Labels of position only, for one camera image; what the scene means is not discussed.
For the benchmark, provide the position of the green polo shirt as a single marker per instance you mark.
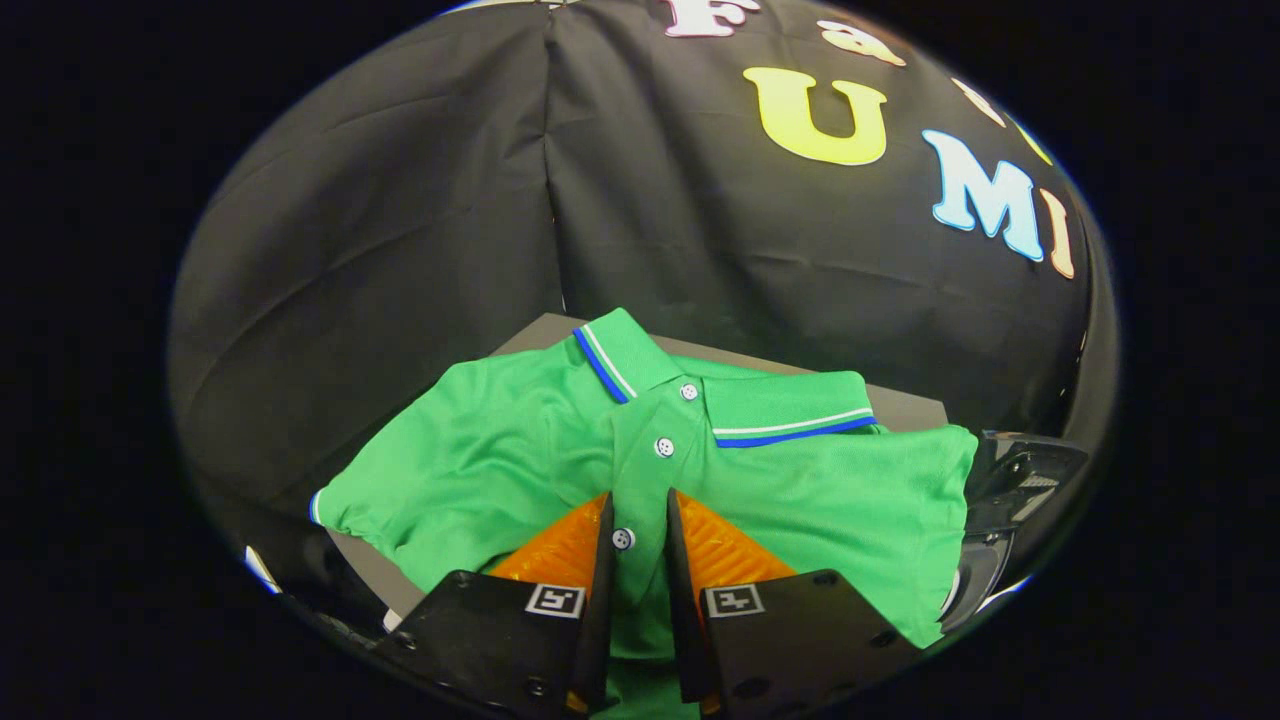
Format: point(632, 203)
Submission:
point(500, 450)

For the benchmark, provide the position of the grey cabinet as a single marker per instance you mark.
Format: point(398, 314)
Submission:
point(905, 408)

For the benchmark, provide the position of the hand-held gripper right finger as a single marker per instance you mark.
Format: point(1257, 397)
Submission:
point(680, 620)

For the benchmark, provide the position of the dark washing machine lid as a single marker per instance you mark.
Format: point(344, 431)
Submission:
point(1030, 475)

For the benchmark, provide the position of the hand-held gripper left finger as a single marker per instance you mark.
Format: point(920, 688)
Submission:
point(600, 620)

